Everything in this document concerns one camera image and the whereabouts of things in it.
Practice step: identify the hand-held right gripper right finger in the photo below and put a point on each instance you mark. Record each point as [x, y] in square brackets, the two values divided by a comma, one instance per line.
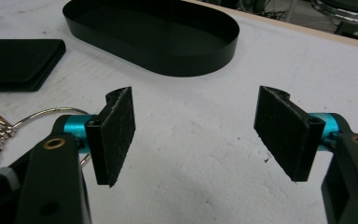
[282, 133]

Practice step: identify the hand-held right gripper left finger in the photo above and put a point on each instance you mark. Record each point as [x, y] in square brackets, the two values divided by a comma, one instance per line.
[115, 140]

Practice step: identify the black oval tray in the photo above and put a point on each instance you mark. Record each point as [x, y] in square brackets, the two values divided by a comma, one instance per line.
[174, 63]

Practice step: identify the black flat rectangular pad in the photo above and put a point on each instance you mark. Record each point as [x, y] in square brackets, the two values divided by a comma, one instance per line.
[15, 62]

